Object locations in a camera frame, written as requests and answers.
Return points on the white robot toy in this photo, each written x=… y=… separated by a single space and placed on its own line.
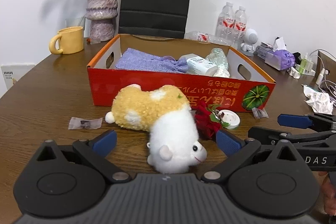
x=250 y=39

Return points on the white wet wipes canister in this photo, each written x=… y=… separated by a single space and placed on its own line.
x=200 y=64

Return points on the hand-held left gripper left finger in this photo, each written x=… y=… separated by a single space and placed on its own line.
x=106 y=141

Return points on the clear water bottle red label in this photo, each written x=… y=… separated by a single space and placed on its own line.
x=225 y=23
x=240 y=27
x=200 y=36

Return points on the purple tissue pack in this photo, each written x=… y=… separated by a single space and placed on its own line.
x=281 y=60

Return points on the white and yellow plush toy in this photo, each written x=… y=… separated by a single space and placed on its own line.
x=170 y=140

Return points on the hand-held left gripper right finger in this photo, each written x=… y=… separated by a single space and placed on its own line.
x=228 y=142

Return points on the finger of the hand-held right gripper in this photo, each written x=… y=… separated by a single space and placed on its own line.
x=292 y=121
x=265 y=133

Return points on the clear iridescent plastic wrapper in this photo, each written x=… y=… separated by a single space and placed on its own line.
x=216 y=56

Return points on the clear glass cup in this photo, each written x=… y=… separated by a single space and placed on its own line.
x=74 y=22

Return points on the small clear candy wrapper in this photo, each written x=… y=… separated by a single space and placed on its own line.
x=85 y=123
x=260 y=113

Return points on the red artificial rose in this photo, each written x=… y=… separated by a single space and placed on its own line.
x=207 y=121

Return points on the person's right hand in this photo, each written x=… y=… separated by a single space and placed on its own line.
x=329 y=192

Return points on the black small gadget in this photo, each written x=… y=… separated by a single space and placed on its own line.
x=297 y=57

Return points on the white round cap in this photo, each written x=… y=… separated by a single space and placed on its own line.
x=230 y=119

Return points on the yellow mug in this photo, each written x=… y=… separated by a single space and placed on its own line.
x=69 y=40

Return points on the white carton by wall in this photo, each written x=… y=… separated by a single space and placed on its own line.
x=15 y=77

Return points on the red cardboard box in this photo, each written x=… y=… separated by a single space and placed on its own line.
x=170 y=90

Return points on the green small bottles set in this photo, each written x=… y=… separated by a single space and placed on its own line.
x=305 y=64

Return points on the white spray bottle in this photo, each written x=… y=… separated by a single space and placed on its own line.
x=320 y=77

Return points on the white tissue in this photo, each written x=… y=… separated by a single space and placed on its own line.
x=222 y=72

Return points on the crumpled white paper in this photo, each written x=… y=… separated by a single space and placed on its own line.
x=319 y=100

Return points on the grey small box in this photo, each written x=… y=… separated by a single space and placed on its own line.
x=262 y=50

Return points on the small clear plastic piece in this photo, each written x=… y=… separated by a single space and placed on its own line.
x=93 y=41

